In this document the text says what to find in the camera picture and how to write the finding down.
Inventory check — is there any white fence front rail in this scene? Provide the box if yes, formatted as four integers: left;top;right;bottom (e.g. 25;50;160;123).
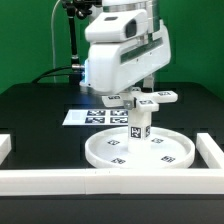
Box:
0;169;224;196

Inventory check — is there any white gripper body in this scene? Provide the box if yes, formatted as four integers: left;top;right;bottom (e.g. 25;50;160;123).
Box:
85;21;171;95

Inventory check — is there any black cable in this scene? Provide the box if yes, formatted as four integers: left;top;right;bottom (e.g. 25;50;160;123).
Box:
31;65;74;84

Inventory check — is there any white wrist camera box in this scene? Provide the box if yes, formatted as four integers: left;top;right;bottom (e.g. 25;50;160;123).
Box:
85;9;148;43

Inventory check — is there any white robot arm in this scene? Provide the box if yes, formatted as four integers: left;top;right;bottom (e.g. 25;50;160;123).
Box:
80;0;171;108

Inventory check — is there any white cross-shaped table base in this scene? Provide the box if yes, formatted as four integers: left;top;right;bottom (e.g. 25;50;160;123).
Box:
102;87;178;112

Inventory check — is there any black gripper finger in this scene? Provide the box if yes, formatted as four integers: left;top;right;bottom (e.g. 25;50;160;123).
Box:
143;74;154;91
121;91;134;110

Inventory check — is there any white fence right rail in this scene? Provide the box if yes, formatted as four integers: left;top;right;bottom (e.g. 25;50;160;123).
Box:
196;133;224;170

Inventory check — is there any white marker sheet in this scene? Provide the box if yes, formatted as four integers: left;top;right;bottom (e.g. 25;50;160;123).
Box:
63;109;128;126

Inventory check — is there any white fence left rail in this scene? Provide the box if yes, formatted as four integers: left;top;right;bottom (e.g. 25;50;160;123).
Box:
0;134;12;165

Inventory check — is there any white round table top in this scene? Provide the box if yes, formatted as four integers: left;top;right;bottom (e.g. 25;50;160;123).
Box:
85;126;195;169

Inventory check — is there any white fence rail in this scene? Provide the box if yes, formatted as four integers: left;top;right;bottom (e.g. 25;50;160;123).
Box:
196;133;224;170
0;134;12;165
0;169;224;196

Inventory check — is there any white cable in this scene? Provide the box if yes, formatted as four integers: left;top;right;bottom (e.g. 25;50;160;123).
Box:
50;0;63;84

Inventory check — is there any black camera stand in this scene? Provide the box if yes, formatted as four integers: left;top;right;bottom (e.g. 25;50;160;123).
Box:
61;0;102;85

